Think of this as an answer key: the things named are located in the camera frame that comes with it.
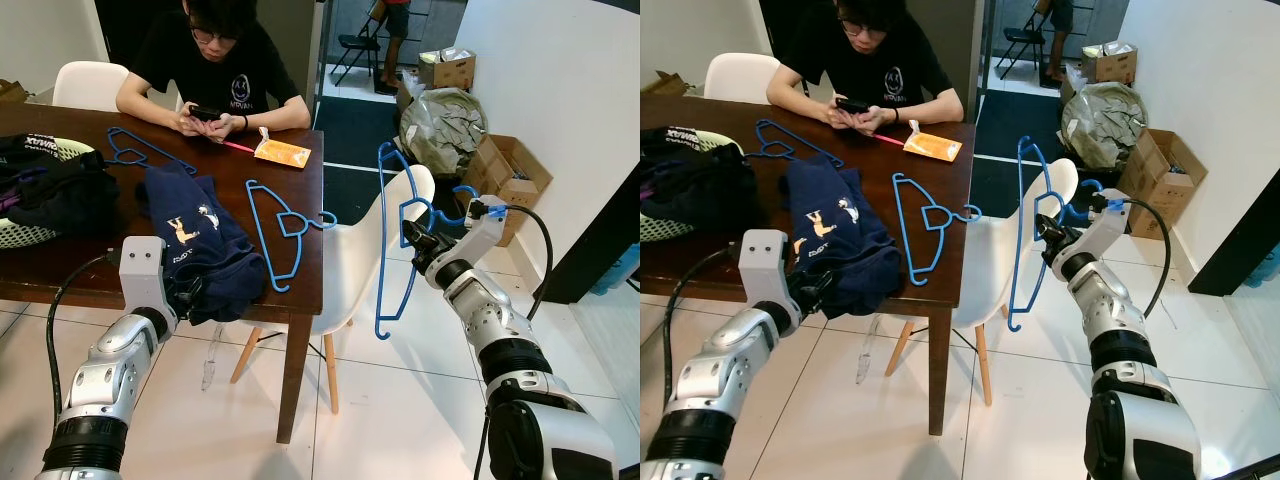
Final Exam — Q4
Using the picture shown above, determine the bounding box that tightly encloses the dark brown wooden table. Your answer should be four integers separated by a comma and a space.
640, 95, 976, 436
0, 100, 326, 446

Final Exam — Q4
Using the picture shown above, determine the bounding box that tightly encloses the navy printed t-shirt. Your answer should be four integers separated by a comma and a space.
138, 163, 269, 326
785, 155, 906, 319

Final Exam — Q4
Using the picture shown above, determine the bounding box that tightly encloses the black door frame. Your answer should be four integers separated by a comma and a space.
1188, 175, 1280, 297
545, 200, 641, 306

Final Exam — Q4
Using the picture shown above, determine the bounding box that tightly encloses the orange paper packet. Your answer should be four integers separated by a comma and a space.
252, 128, 313, 168
902, 122, 963, 163

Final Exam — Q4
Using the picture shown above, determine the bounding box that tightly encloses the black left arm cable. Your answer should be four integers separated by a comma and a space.
662, 245, 743, 411
45, 250, 123, 401

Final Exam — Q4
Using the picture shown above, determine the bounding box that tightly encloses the grey green wrapped sack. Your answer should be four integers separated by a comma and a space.
1060, 82, 1149, 171
398, 87, 488, 181

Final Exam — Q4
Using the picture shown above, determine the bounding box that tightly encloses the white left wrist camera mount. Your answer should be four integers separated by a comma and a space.
738, 230, 804, 336
118, 236, 181, 336

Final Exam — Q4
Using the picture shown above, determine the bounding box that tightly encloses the black folding chair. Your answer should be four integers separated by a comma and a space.
1000, 10, 1051, 81
332, 15, 386, 89

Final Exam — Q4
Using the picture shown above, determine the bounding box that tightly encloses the dark blue floor mat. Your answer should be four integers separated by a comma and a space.
318, 95, 471, 226
975, 90, 1131, 216

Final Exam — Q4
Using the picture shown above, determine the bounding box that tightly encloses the black garment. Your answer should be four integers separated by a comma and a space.
640, 125, 776, 233
0, 130, 121, 239

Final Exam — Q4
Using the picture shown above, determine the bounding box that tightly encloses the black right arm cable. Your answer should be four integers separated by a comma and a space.
1115, 195, 1173, 319
495, 203, 554, 321

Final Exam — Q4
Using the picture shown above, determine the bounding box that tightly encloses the blue plastic hanger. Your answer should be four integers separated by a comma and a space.
755, 120, 846, 169
1005, 135, 1111, 333
105, 127, 198, 177
374, 140, 483, 341
243, 178, 339, 294
890, 172, 983, 288

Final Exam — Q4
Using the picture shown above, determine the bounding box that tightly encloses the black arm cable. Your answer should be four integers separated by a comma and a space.
1115, 195, 1173, 319
45, 250, 123, 401
662, 245, 743, 411
495, 203, 554, 321

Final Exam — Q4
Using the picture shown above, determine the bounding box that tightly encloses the large open cardboard box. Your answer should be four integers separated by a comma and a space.
465, 135, 553, 246
1118, 128, 1209, 241

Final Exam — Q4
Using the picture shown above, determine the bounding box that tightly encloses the small cardboard box with foil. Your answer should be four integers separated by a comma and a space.
418, 47, 477, 91
1080, 42, 1139, 86

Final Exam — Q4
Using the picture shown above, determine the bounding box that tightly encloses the white plastic chair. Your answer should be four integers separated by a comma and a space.
52, 62, 136, 113
885, 158, 1081, 406
232, 163, 438, 416
705, 53, 786, 104

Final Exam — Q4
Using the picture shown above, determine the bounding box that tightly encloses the person in black t-shirt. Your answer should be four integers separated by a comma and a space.
765, 0, 966, 133
115, 0, 313, 141

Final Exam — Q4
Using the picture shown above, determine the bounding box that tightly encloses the light green plastic basket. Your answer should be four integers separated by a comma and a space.
0, 135, 116, 251
640, 128, 746, 244

